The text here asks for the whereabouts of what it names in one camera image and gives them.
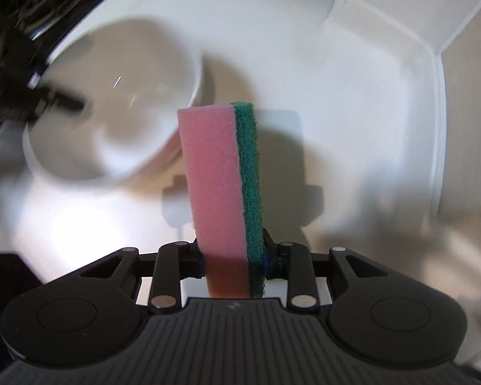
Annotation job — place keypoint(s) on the pink and green sponge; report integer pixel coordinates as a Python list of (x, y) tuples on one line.
[(212, 176)]

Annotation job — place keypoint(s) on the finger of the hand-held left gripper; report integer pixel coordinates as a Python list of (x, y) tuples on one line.
[(64, 102)]

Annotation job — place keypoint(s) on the white ceramic bowl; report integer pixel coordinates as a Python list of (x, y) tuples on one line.
[(136, 88)]

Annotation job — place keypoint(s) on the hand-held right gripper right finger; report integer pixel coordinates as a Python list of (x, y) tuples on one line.
[(270, 265)]

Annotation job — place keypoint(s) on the metal stove burner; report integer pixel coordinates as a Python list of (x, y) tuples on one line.
[(52, 4)]

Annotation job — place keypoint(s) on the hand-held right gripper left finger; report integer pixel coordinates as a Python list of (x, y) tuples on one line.
[(192, 265)]

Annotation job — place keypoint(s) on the black glass gas stove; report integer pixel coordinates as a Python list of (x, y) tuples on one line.
[(0, 6)]

